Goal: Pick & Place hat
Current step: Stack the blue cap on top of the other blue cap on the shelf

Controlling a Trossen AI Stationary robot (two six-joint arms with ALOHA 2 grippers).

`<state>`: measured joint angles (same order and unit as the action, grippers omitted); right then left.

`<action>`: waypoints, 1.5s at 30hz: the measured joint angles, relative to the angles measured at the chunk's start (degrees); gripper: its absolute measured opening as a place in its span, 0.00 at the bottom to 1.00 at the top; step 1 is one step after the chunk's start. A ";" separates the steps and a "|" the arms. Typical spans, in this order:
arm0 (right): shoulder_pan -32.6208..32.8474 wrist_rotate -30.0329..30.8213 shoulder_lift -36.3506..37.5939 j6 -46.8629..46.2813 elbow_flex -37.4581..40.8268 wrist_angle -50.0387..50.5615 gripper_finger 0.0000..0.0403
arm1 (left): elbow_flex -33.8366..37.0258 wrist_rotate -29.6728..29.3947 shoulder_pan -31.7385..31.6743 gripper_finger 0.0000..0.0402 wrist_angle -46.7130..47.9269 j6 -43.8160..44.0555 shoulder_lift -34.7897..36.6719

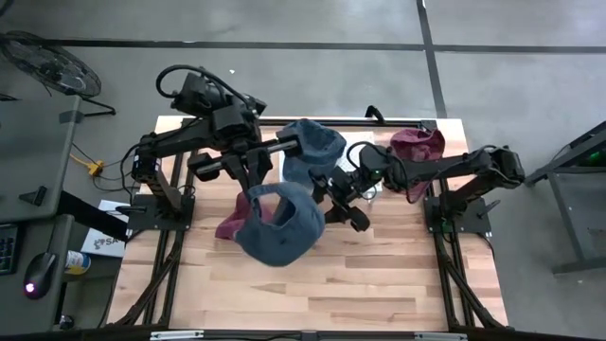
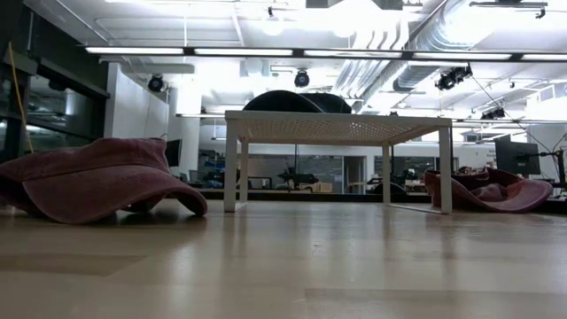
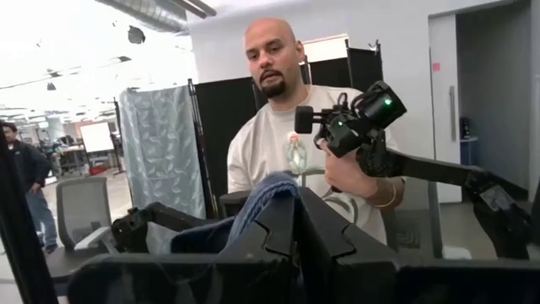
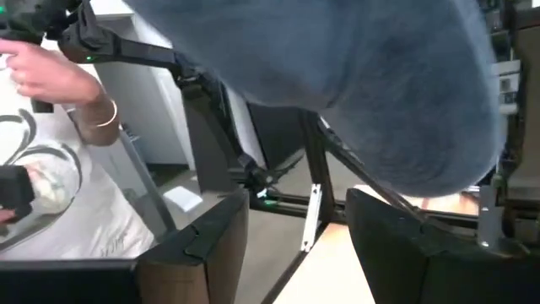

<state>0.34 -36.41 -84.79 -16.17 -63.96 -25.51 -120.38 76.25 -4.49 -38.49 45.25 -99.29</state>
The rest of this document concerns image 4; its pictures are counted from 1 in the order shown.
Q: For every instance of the silver frame bracket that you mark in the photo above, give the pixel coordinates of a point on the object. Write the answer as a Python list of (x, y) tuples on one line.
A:
[(311, 219), (489, 224)]

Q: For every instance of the blue denim baseball cap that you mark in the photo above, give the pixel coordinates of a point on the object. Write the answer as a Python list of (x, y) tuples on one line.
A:
[(337, 76)]

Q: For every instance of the person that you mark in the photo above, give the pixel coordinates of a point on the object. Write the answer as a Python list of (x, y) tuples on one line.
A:
[(84, 219)]

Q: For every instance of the person's forearm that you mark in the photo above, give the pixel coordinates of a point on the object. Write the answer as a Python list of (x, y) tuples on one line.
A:
[(97, 135)]

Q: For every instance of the black handheld device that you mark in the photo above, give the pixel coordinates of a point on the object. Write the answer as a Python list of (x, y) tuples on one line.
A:
[(17, 190)]

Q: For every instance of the white printed box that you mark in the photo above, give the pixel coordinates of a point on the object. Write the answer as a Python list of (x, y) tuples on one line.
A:
[(183, 199)]

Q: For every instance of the black aluminium frame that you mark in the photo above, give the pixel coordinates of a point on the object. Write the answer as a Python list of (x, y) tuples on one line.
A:
[(318, 160)]

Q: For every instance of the person's hand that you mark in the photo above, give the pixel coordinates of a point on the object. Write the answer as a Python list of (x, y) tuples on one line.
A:
[(50, 76), (6, 216)]

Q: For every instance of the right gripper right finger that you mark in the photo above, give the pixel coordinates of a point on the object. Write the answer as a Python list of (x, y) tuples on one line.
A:
[(401, 262)]

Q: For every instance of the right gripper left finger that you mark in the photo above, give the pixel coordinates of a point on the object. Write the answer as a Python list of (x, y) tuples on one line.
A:
[(202, 262)]

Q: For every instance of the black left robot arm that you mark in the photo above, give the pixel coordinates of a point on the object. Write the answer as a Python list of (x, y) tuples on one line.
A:
[(139, 50)]

